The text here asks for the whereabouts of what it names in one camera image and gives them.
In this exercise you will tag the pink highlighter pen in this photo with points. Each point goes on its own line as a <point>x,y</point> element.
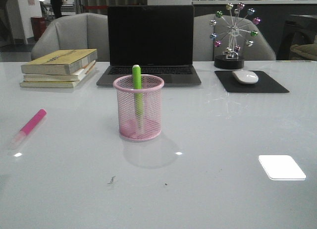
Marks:
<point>27,129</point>

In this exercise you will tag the pink mesh pen holder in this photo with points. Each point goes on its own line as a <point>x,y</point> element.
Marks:
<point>139,110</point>

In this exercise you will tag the dark grey laptop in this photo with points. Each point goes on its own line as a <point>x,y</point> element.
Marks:
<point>158,38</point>

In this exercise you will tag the ferris wheel desk ornament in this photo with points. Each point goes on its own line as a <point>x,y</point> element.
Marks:
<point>230,57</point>

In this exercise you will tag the middle cream book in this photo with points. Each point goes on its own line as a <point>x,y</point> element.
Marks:
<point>76,76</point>

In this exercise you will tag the cream book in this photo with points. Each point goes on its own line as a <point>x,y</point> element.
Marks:
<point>56,84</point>
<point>76,76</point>

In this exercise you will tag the white computer mouse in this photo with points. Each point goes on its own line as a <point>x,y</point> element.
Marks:
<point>245,76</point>

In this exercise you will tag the right grey armchair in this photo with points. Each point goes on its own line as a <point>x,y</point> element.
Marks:
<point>209,39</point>

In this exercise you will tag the grey armchair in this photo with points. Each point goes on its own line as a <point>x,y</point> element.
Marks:
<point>209,39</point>
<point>79,31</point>

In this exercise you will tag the left grey armchair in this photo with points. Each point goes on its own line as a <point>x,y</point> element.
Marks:
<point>79,31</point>

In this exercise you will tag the top yellow book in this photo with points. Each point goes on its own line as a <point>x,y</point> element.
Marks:
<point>61,62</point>

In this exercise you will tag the black mouse pad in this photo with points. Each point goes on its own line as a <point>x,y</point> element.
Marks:
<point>265,83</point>

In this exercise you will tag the bottom cream book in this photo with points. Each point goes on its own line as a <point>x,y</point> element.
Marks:
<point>56,84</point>

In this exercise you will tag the red bin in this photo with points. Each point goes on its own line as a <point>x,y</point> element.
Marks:
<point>38,26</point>

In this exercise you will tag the person in dark clothes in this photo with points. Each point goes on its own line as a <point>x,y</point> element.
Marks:
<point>56,6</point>

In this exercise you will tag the beige sofa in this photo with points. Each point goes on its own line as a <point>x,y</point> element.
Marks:
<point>308,51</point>

